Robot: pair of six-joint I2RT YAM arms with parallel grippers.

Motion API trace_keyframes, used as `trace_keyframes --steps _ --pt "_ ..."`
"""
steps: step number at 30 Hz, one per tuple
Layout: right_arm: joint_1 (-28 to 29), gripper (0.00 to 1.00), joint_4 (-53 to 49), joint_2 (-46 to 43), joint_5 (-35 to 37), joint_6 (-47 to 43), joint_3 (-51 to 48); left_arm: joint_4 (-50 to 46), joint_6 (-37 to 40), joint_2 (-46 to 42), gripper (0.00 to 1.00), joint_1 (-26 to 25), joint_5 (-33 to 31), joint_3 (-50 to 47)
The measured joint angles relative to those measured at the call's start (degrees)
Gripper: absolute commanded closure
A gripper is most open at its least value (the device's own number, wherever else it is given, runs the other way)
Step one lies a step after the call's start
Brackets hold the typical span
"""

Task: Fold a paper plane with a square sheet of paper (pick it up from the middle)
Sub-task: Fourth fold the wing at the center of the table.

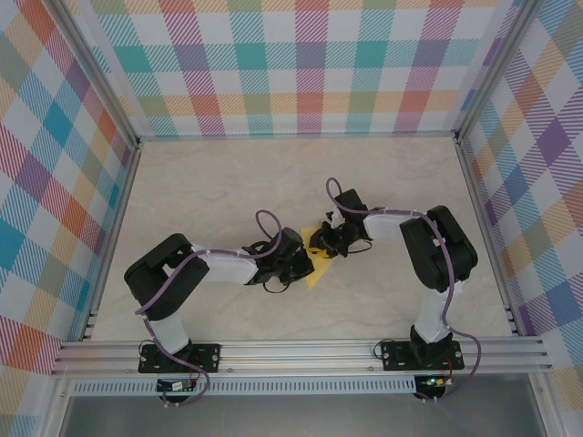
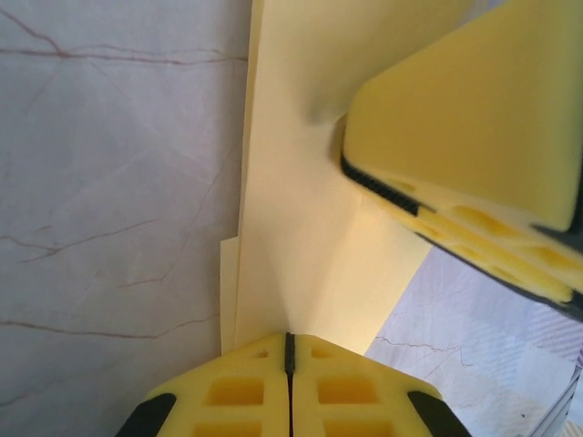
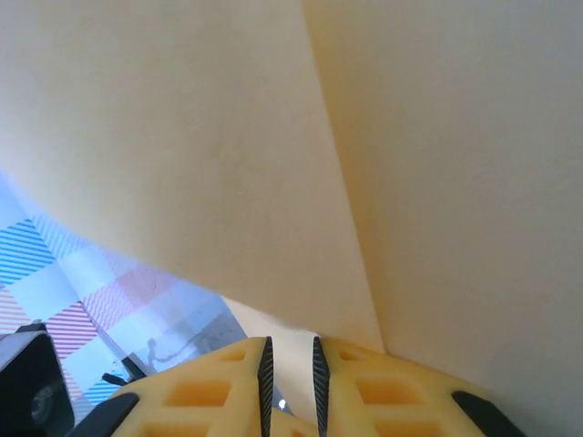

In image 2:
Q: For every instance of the yellow cloth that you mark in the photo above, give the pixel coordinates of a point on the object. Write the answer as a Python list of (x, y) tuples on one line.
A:
[(291, 205)]

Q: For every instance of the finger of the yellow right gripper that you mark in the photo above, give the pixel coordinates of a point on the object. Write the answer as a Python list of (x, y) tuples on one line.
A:
[(469, 104), (483, 236)]

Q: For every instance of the right aluminium side rail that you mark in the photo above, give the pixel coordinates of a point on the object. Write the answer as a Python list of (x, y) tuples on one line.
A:
[(562, 405)]

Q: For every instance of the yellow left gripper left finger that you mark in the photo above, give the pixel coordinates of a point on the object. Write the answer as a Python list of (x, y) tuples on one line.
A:
[(237, 391)]

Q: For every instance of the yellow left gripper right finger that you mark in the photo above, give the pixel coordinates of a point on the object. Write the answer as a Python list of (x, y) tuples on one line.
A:
[(350, 391)]

